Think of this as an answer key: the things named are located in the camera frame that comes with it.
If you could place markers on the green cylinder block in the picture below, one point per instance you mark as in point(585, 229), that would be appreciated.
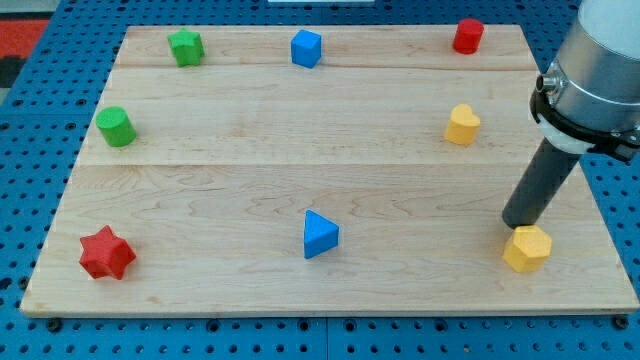
point(115, 126)

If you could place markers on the green star block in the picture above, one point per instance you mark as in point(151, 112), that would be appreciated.
point(186, 47)

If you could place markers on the yellow heart block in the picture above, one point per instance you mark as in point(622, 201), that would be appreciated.
point(462, 126)

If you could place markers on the yellow hexagon block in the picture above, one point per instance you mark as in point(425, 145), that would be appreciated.
point(527, 249)

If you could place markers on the blue cube block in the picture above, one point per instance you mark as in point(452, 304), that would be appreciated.
point(306, 48)

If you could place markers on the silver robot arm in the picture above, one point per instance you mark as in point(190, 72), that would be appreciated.
point(586, 102)

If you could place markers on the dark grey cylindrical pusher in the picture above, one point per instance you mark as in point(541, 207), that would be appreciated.
point(546, 172)

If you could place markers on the blue triangle block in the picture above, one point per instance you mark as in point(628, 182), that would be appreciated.
point(320, 234)

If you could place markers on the red cylinder block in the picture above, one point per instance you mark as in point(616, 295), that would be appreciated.
point(468, 36)

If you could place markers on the light wooden board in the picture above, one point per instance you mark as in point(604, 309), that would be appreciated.
point(230, 154)

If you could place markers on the red star block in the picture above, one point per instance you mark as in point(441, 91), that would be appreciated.
point(104, 254)

